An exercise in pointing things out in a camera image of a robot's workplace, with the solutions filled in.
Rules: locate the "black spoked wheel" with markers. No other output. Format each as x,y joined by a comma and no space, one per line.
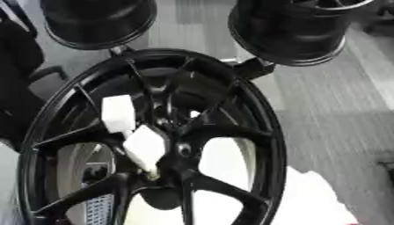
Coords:
231,132

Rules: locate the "black wheel rim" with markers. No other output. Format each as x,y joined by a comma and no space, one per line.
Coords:
97,20
287,32

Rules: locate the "black office chair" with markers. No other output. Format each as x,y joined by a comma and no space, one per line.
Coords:
18,88

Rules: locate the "black wheel stand bracket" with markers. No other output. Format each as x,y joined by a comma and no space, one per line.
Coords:
254,68

